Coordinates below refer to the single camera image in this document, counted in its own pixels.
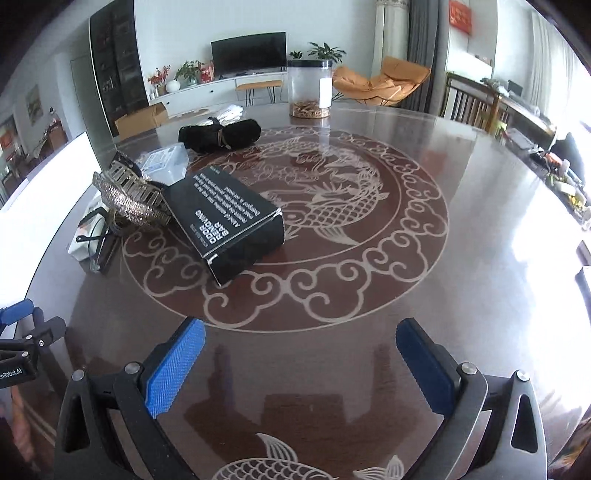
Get black glasses on white packet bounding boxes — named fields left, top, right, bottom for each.
left=68, top=191, right=121, bottom=264

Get white door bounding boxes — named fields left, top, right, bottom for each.
left=70, top=54, right=98, bottom=134

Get large green potted plant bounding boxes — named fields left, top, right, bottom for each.
left=307, top=41, right=347, bottom=63

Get white curtain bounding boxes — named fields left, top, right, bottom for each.
left=374, top=0, right=411, bottom=70

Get black cardboard box white print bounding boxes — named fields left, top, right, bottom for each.
left=161, top=166, right=286, bottom=286

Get glitter hair claw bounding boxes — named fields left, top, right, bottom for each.
left=92, top=159, right=175, bottom=227

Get brown cardboard box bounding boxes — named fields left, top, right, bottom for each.
left=114, top=102, right=169, bottom=139

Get bushy green potted plant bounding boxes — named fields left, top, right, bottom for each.
left=174, top=60, right=204, bottom=86

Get orange padded bench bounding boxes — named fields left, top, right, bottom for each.
left=235, top=79, right=283, bottom=106

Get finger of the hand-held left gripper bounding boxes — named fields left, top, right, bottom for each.
left=0, top=298, right=68, bottom=355

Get orange lounge chair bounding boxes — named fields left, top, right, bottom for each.
left=332, top=56, right=431, bottom=107

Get cluttered side table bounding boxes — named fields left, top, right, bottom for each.
left=499, top=83, right=591, bottom=232

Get dark display cabinet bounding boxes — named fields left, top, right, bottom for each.
left=89, top=0, right=151, bottom=137

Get red wall hanging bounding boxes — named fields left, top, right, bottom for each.
left=449, top=0, right=475, bottom=37

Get grey curtain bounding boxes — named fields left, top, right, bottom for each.
left=406, top=0, right=451, bottom=116

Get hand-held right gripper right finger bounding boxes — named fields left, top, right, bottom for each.
left=396, top=318, right=550, bottom=480

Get clear plastic jar black lid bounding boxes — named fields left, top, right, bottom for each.
left=287, top=59, right=333, bottom=120

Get clear plastic box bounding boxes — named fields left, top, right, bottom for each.
left=135, top=142, right=190, bottom=185

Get clear plastic bag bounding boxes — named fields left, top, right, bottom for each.
left=210, top=104, right=244, bottom=124

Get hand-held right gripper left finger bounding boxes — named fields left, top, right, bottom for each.
left=54, top=316, right=206, bottom=480

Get framed wall picture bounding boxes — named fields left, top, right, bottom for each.
left=25, top=85, right=44, bottom=123

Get black flat television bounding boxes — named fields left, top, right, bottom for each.
left=211, top=31, right=287, bottom=77

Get dark hair clip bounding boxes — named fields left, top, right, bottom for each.
left=110, top=151, right=144, bottom=178

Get black rolled cloth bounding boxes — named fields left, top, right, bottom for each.
left=178, top=119, right=262, bottom=153

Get red flowers in white vase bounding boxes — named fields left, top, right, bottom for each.
left=148, top=66, right=181, bottom=93

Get wooden dining chair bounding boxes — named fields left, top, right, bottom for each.
left=444, top=71, right=502, bottom=134

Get white television cabinet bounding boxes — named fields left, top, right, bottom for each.
left=148, top=69, right=289, bottom=117

